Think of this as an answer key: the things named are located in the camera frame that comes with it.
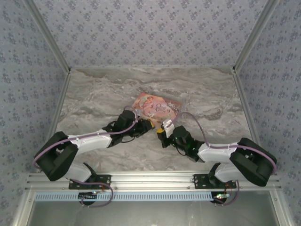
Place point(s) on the pink storybook print box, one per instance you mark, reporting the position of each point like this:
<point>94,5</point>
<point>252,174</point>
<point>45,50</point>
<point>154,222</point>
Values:
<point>157,107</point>

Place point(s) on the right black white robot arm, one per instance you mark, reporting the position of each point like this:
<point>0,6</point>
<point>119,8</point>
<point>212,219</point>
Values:
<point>216,151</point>

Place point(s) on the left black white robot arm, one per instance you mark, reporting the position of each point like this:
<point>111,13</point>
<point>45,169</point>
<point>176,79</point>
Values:
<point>94,141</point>

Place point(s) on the small black circuit board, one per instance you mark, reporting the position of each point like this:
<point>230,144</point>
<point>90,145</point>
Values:
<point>219,197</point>
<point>88,196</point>

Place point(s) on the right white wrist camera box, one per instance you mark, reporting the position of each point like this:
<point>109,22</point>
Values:
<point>168,126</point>

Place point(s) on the aluminium cross rail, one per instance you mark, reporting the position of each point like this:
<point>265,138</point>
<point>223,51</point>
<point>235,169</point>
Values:
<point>150,180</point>

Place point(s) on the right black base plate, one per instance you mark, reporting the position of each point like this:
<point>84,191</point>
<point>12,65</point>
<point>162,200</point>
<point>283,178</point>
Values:
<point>201,181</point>

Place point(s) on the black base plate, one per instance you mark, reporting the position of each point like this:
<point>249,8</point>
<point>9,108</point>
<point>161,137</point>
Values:
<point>201,181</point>
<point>103,182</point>

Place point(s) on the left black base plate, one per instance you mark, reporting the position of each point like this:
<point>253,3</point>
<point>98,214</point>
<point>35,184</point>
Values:
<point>103,182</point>

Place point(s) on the aluminium table side rail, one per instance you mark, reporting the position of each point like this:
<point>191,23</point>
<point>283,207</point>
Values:
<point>247,113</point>
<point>58,113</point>

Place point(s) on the aluminium upright corner post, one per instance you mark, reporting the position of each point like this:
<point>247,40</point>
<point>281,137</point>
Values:
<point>255,35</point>
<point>49,37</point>

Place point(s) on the aluminium lower frame leg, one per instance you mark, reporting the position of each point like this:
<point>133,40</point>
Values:
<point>22,209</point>
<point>281,209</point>

